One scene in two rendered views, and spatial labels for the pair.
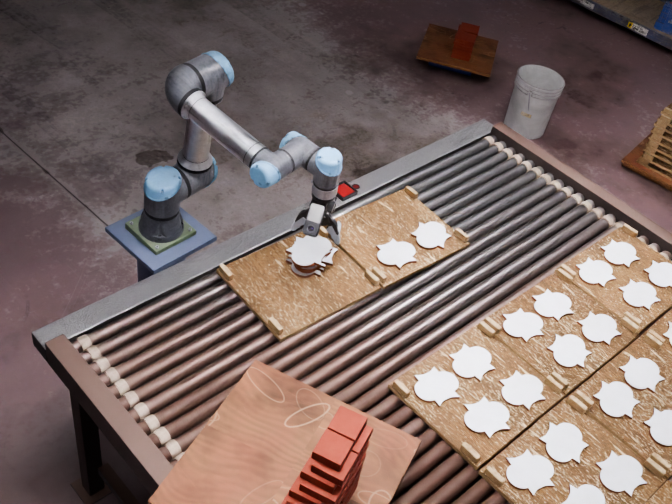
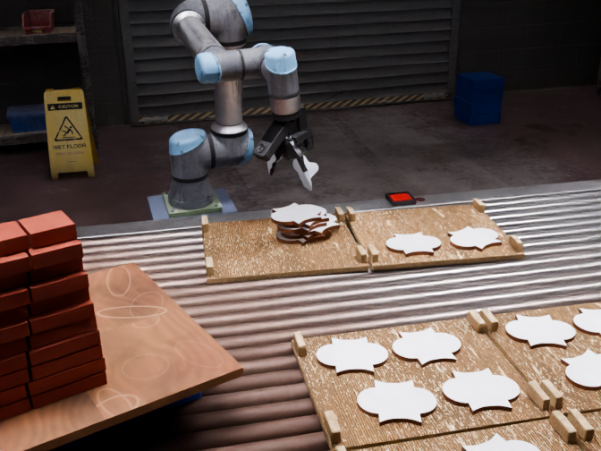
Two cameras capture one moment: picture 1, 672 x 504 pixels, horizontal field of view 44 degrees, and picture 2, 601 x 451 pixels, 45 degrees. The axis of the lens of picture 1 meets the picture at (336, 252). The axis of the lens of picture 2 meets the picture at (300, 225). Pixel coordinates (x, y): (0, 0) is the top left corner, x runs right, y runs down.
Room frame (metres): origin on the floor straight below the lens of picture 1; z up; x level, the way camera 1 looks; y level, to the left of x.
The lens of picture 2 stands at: (0.50, -1.04, 1.78)
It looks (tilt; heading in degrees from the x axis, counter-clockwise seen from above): 24 degrees down; 37
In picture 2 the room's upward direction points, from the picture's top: 1 degrees counter-clockwise
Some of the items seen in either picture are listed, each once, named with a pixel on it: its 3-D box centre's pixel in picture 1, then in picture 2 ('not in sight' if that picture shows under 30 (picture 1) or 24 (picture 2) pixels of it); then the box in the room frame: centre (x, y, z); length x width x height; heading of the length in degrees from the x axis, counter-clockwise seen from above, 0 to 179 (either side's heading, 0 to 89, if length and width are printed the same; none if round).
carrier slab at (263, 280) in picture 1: (299, 279); (279, 245); (1.90, 0.10, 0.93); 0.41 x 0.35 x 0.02; 137
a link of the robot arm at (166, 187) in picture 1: (164, 190); (190, 152); (2.06, 0.59, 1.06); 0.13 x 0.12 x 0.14; 149
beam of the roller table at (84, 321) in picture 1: (308, 217); (347, 216); (2.26, 0.12, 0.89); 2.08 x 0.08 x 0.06; 140
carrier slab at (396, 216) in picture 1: (394, 235); (428, 234); (2.20, -0.19, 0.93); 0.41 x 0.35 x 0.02; 136
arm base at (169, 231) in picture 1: (161, 216); (190, 185); (2.06, 0.60, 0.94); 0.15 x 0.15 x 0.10
